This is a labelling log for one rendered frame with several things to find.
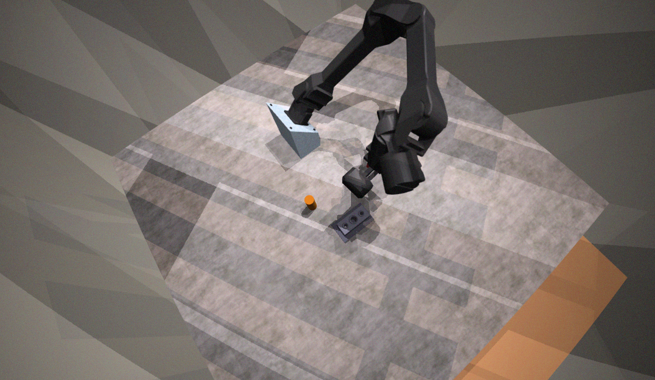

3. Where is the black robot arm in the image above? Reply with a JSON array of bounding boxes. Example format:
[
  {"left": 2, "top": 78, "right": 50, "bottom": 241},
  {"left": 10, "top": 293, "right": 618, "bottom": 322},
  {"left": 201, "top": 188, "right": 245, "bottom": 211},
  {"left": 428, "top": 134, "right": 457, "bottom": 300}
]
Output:
[{"left": 284, "top": 0, "right": 448, "bottom": 195}]

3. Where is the brown cylinder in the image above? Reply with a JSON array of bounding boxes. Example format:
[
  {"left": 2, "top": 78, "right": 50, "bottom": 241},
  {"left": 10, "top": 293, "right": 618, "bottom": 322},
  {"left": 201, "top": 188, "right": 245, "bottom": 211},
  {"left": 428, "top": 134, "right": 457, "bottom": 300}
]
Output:
[{"left": 305, "top": 195, "right": 317, "bottom": 211}]

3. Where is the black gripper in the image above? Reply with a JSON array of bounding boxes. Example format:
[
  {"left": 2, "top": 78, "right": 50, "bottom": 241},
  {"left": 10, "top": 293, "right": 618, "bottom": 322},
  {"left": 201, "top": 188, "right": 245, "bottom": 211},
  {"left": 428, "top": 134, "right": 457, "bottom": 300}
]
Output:
[{"left": 342, "top": 142, "right": 380, "bottom": 198}]

